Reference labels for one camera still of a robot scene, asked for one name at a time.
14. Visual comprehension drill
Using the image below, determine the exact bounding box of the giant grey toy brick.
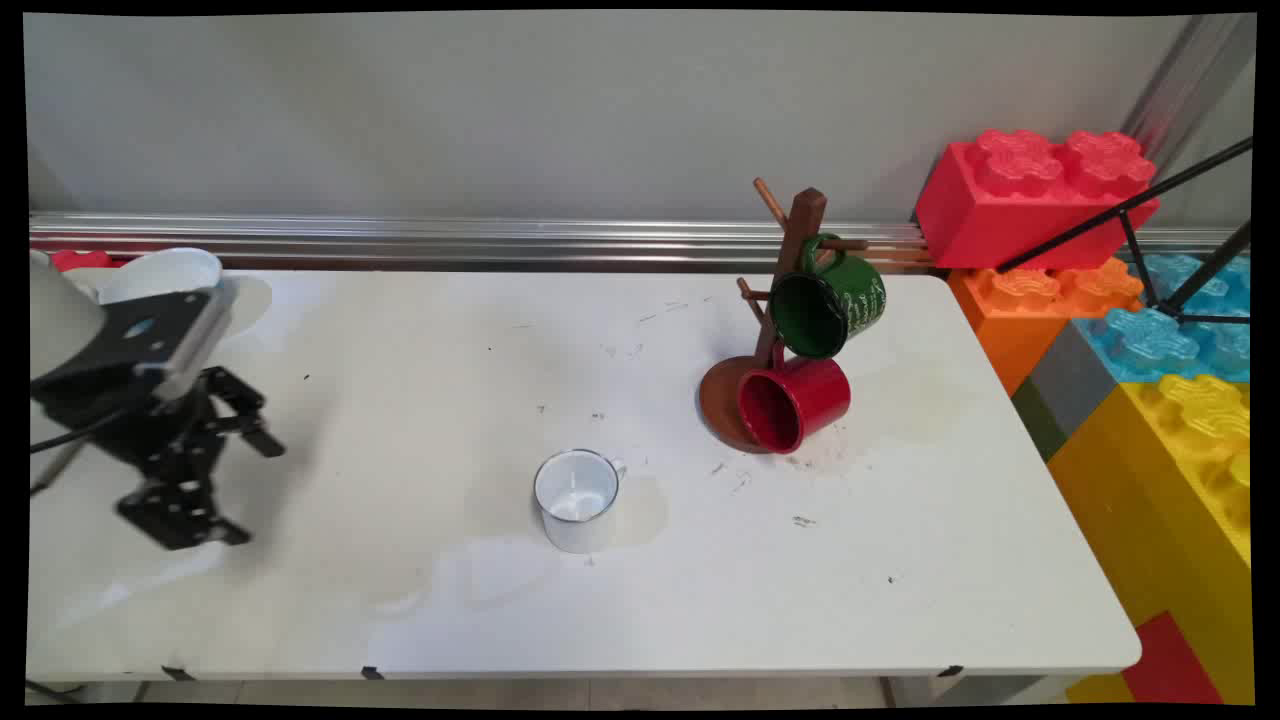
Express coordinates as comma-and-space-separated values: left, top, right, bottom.
1028, 320, 1123, 438

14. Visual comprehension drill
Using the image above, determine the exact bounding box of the black tripod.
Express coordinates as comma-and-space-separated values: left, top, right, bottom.
997, 135, 1253, 326

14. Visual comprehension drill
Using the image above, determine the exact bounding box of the black camera cable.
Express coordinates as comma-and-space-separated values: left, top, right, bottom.
30, 405, 136, 456

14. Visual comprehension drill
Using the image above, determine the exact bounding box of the giant orange toy brick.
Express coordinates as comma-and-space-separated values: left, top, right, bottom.
948, 258, 1144, 396

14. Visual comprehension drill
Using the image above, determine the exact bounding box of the brown wooden mug tree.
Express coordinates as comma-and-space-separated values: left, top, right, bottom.
698, 178, 869, 454

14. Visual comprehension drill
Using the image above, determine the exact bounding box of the green enamel mug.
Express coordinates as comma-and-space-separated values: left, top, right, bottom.
768, 234, 888, 360

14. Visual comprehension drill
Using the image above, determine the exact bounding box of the giant yellow toy brick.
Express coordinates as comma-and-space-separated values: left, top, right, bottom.
1047, 373, 1253, 706

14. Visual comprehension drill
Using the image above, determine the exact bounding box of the blue enamel bowl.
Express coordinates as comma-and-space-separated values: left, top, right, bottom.
97, 248, 223, 307

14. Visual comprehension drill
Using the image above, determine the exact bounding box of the aluminium rail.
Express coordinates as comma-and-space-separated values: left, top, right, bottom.
30, 210, 1251, 273

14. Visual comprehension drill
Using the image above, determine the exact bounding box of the white enamel mug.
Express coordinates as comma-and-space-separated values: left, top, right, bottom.
533, 449, 628, 554

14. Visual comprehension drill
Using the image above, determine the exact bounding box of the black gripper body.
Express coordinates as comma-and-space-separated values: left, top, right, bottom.
32, 345, 216, 488

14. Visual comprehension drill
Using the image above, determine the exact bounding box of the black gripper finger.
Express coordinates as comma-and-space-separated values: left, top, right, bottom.
116, 469, 252, 551
200, 367, 287, 460

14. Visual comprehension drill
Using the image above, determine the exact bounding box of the flat red toy brick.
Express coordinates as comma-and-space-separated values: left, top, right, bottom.
1122, 611, 1226, 705

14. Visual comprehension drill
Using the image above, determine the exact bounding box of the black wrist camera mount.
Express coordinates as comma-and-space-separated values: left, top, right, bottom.
95, 288, 233, 401

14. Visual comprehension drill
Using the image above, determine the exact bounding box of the red enamel mug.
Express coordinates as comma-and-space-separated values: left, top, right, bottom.
737, 355, 852, 455

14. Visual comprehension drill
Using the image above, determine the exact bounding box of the giant blue toy brick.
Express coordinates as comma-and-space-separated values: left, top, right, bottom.
1075, 252, 1251, 383

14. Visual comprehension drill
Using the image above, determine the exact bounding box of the aluminium post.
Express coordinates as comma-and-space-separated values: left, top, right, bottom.
1120, 14, 1256, 166

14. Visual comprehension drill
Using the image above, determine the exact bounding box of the giant red toy brick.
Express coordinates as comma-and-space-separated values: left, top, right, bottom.
914, 129, 1161, 271

